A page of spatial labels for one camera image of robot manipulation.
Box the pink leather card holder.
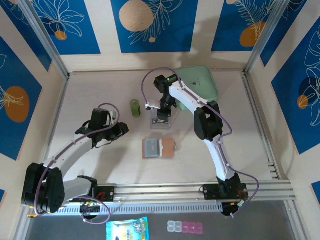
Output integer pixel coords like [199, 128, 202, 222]
[141, 136, 177, 160]

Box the clear plastic tray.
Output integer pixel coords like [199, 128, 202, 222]
[149, 101, 173, 130]

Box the green cylindrical container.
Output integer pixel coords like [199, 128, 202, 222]
[129, 98, 142, 119]

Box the mint green zip pouch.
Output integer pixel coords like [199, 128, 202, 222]
[173, 65, 220, 111]

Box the blue snack packet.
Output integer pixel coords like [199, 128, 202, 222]
[105, 216, 151, 240]

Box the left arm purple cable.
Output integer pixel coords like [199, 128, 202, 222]
[34, 103, 121, 225]

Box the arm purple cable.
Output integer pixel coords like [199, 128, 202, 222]
[34, 103, 121, 225]
[141, 67, 260, 219]

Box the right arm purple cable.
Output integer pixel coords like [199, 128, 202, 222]
[141, 67, 260, 219]

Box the aluminium side rail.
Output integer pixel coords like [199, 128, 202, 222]
[241, 70, 281, 181]
[36, 74, 71, 187]

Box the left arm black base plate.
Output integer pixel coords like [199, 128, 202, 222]
[69, 184, 116, 204]

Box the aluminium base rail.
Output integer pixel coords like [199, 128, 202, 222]
[21, 180, 298, 205]

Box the grey slotted cable duct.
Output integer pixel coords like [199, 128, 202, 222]
[53, 201, 224, 218]

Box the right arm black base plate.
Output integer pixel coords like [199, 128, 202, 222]
[201, 183, 249, 201]

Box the aluminium frame post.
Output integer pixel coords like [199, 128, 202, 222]
[245, 0, 289, 76]
[17, 0, 71, 80]

